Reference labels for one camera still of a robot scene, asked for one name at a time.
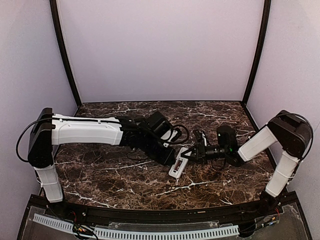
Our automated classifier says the white remote control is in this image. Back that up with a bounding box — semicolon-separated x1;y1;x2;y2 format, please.
168;147;189;179

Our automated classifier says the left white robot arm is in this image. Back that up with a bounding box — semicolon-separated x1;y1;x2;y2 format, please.
15;107;182;203

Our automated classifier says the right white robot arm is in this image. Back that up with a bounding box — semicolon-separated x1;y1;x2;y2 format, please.
176;110;314;215

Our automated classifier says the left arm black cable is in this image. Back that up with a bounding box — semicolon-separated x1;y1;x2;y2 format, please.
169;124;190;145

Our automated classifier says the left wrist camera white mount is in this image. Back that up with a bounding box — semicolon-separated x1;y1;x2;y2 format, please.
161;128;182;148

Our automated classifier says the centre grey cable duct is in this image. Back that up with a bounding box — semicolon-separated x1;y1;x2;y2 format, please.
93;224;240;240

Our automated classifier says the grey cable duct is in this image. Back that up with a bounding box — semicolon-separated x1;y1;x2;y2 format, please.
32;213;73;234
93;224;240;240

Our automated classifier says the black front rail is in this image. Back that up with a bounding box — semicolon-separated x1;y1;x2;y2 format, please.
55;202;262;226

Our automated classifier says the left grey cable duct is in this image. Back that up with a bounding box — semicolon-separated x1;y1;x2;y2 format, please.
32;213;73;234

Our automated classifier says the right black frame post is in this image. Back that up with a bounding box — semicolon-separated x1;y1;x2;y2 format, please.
242;0;272;106

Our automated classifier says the black frame post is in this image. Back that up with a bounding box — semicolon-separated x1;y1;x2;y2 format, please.
242;0;272;106
49;0;82;108

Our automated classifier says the left black frame post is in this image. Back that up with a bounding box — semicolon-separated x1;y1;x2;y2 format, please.
49;0;82;108

